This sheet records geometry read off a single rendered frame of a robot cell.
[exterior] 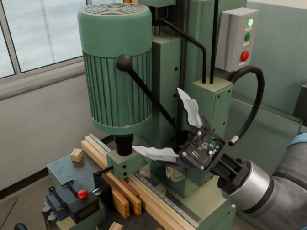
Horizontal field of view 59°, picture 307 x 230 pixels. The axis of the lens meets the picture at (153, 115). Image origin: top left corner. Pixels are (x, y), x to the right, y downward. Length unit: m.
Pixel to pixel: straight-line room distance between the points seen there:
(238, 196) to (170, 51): 0.41
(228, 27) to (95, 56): 0.37
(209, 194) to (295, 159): 0.58
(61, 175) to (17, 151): 1.16
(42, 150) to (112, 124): 1.63
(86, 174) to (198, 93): 0.54
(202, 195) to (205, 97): 0.48
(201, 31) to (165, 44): 0.10
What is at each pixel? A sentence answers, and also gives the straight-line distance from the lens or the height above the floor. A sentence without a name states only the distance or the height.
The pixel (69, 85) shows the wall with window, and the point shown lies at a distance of 2.18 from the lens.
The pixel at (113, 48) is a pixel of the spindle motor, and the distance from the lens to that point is 0.62.
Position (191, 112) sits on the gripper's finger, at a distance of 0.55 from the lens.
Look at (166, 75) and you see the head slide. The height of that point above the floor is 1.32.
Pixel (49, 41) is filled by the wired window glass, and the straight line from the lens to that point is 2.10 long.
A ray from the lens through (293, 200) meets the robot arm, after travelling 0.58.
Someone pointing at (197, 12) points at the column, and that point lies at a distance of 0.74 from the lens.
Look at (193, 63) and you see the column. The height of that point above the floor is 1.35.
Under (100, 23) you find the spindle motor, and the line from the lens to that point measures 0.61.
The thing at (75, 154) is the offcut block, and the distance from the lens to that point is 1.12.
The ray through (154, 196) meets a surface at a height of 0.95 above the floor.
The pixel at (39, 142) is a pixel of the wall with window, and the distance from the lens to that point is 2.26.
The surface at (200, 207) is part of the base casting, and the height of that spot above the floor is 0.80.
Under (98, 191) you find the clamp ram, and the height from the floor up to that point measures 0.96.
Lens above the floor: 1.63
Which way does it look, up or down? 32 degrees down
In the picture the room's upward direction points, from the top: straight up
